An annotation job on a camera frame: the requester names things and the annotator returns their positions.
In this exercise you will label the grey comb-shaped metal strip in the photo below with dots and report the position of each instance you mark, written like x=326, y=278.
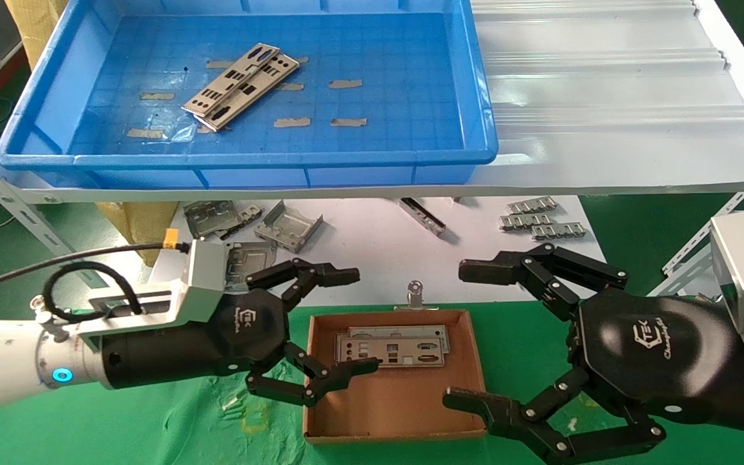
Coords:
x=532, y=205
x=559, y=231
x=527, y=221

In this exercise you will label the silver metal I/O shield plate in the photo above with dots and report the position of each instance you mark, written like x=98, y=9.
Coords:
x=404, y=354
x=230, y=81
x=411, y=330

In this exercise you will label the white corrugated shelf board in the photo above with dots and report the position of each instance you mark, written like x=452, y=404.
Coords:
x=604, y=97

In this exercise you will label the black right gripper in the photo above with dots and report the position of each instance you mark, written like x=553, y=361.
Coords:
x=656, y=349

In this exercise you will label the stack of IO shield plates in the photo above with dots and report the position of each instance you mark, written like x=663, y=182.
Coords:
x=276, y=68

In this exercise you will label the grey tape piece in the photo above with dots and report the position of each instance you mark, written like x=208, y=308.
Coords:
x=348, y=122
x=144, y=133
x=219, y=64
x=345, y=83
x=157, y=95
x=291, y=86
x=292, y=122

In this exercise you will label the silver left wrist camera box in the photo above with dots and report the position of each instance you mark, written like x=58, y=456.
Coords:
x=204, y=278

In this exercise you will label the green cloth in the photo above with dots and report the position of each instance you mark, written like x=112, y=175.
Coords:
x=527, y=336

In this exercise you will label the silver binder clip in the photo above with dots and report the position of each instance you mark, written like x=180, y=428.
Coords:
x=415, y=294
x=37, y=301

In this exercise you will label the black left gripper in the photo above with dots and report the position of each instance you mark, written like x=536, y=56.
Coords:
x=243, y=336

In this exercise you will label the grey flat stamped metal plate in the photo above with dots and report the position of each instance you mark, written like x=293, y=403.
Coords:
x=249, y=255

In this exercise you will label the blue plastic tray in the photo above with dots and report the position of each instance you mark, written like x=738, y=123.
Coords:
x=404, y=77

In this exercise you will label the narrow grey metal rail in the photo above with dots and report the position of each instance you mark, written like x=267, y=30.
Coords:
x=422, y=216

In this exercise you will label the white slotted angle steel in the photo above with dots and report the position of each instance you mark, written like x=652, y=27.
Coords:
x=23, y=210
x=688, y=258

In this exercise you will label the white paper sheet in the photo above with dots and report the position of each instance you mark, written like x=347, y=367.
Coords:
x=378, y=258

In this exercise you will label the clear tape scraps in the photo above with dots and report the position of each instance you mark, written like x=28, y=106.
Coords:
x=230, y=403

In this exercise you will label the brown cardboard box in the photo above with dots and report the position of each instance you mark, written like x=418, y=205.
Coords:
x=398, y=407

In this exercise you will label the grey stamped metal bracket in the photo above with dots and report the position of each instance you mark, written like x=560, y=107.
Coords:
x=210, y=219

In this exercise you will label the grey folded metal bracket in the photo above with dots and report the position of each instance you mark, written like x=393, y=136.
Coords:
x=288, y=227

